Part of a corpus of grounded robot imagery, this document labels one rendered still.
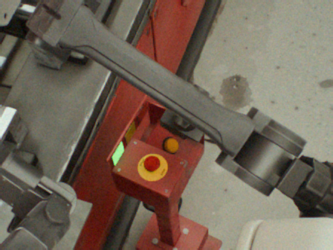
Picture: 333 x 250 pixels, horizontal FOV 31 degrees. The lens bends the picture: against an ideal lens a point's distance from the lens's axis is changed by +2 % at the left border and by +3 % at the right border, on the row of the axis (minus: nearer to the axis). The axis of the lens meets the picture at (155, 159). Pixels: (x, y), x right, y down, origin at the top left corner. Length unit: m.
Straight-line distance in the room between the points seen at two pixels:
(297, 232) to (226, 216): 1.47
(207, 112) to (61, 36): 0.23
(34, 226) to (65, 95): 0.66
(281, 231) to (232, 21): 1.95
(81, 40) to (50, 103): 0.60
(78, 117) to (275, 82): 1.24
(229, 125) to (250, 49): 1.70
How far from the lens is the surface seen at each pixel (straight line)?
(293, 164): 0.90
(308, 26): 2.66
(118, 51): 0.85
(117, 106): 1.59
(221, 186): 2.25
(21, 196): 0.90
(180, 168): 1.42
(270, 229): 0.78
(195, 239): 2.05
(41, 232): 0.83
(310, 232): 0.74
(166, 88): 0.86
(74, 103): 1.43
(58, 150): 1.38
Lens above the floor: 2.07
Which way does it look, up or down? 64 degrees down
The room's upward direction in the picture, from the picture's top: 9 degrees counter-clockwise
